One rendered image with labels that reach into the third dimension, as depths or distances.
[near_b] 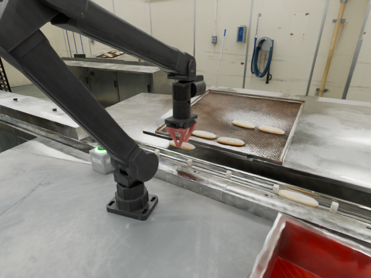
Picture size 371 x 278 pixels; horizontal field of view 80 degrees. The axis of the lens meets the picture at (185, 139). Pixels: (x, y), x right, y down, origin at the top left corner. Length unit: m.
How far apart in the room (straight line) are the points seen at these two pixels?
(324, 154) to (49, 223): 0.82
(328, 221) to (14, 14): 0.68
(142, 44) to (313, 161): 0.60
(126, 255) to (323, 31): 4.09
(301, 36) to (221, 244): 3.97
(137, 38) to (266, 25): 3.95
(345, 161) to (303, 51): 3.55
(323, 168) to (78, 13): 0.71
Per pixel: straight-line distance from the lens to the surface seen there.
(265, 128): 0.91
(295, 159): 0.79
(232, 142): 0.82
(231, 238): 0.58
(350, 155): 0.88
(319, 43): 4.27
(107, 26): 0.47
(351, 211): 0.72
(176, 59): 0.61
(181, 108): 0.67
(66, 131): 1.07
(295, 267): 0.56
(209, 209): 0.64
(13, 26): 0.39
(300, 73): 4.32
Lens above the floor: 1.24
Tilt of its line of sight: 24 degrees down
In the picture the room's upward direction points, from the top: straight up
